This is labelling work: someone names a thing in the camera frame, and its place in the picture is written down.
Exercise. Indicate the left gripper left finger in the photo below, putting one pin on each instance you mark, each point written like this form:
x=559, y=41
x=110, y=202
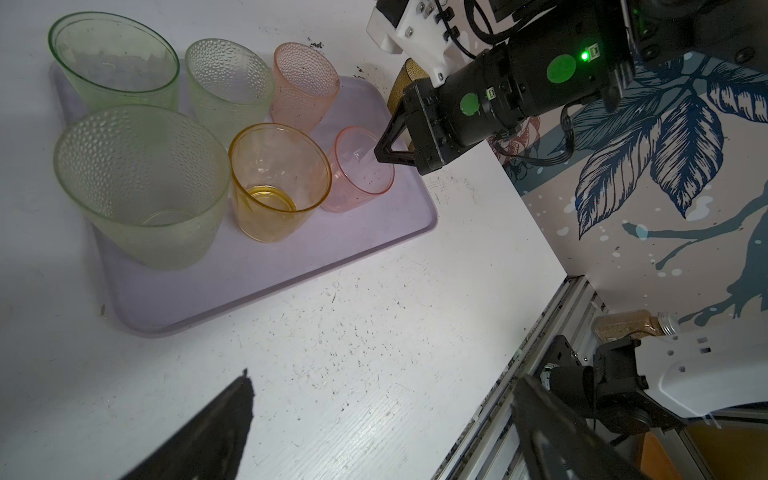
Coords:
x=211, y=444

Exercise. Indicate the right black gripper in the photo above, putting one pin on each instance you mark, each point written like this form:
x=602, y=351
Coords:
x=490, y=98

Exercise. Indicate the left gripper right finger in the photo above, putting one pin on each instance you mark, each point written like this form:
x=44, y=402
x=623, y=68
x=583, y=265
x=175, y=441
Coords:
x=557, y=444

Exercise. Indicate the pink plastic cup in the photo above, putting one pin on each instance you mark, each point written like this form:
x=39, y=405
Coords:
x=357, y=176
x=306, y=85

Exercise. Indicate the yellow plastic cup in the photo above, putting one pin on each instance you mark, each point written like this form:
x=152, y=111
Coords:
x=280, y=176

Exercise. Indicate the pale green plastic cup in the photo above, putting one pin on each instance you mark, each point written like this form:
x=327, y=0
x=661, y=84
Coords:
x=231, y=87

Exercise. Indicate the clear pale plastic cup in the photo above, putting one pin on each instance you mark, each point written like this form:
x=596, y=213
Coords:
x=151, y=180

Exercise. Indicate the bright green plastic cup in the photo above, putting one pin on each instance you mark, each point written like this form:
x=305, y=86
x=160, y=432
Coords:
x=111, y=60

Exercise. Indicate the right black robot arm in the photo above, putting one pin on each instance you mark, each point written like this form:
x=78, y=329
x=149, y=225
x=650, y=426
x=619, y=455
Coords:
x=622, y=34

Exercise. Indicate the lavender plastic tray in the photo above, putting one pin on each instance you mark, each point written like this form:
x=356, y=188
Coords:
x=238, y=270

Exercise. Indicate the far brown textured cup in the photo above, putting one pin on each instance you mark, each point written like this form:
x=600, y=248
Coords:
x=409, y=72

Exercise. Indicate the clear plastic jar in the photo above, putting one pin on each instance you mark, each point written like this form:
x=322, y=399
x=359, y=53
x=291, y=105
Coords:
x=634, y=324

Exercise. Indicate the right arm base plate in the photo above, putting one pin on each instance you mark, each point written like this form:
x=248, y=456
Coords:
x=561, y=373

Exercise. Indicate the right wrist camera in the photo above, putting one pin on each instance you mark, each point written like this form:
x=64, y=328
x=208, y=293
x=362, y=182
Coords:
x=434, y=34

